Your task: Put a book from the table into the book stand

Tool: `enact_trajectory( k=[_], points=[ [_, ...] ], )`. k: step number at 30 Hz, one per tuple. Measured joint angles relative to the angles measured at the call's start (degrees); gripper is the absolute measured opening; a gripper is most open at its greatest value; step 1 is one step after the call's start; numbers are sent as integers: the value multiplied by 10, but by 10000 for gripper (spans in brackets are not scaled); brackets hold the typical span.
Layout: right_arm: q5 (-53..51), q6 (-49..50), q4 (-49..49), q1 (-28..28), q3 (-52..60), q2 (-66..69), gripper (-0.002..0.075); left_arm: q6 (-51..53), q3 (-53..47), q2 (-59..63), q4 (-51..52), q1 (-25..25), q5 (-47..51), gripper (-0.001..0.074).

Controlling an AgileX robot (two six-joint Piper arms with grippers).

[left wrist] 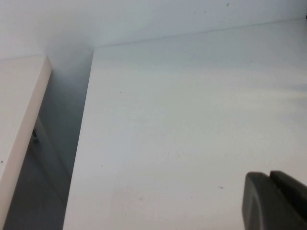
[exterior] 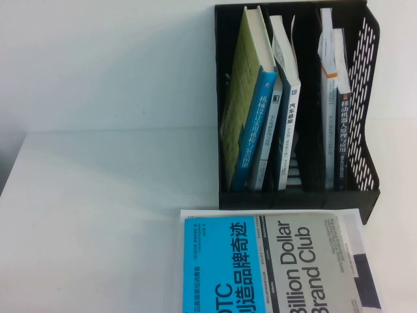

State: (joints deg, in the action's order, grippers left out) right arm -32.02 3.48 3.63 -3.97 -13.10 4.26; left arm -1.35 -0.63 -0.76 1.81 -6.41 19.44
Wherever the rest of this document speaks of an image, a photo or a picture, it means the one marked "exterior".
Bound dark mobile robot book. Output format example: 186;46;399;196
331;27;352;192

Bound green cover blue spine book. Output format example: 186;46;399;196
220;5;278;192

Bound thin white spine book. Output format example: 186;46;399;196
248;76;284;190

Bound dark teal cover car book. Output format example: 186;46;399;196
268;14;302;191

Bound blue grey Billion Dollar book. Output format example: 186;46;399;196
183;213;356;313

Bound white book orange band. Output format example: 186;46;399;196
317;7;339;191

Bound black mesh book stand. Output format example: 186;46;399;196
213;0;382;226

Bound white book purple patch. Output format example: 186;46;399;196
172;207;383;313

